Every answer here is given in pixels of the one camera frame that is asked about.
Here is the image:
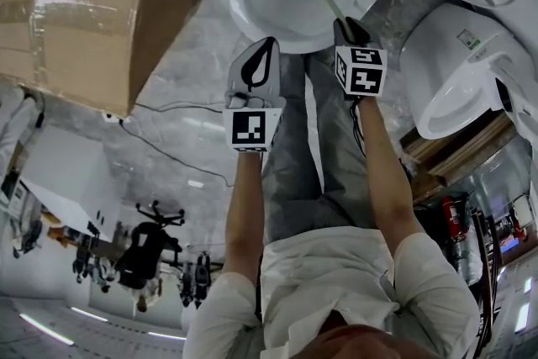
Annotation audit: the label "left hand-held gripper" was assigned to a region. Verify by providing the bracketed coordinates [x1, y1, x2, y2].
[222, 36, 287, 155]

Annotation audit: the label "brown wooden pallet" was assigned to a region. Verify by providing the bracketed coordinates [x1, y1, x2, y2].
[398, 112, 519, 203]

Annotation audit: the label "person's white shirt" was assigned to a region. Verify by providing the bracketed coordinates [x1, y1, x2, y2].
[182, 224, 481, 359]

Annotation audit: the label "person's left forearm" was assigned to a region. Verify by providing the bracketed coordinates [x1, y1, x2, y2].
[224, 149, 271, 288]

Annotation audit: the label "person's right forearm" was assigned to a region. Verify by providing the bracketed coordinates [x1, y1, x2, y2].
[356, 97, 426, 267]

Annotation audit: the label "red fire extinguisher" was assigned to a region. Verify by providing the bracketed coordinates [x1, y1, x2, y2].
[440, 196, 464, 241]

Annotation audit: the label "large brown cardboard box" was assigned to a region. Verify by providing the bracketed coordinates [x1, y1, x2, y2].
[0, 0, 233, 119]

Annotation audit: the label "black office chair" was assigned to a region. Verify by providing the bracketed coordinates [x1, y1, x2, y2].
[113, 199, 187, 292]

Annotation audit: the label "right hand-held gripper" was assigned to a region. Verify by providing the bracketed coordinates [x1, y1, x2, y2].
[334, 18, 388, 101]

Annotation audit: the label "white smart toilet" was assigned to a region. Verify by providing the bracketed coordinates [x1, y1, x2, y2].
[398, 3, 538, 140]

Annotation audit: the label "person's grey trousers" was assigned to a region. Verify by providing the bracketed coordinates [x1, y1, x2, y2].
[260, 52, 380, 244]

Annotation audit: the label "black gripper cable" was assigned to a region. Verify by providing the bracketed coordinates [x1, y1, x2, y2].
[347, 95, 369, 159]

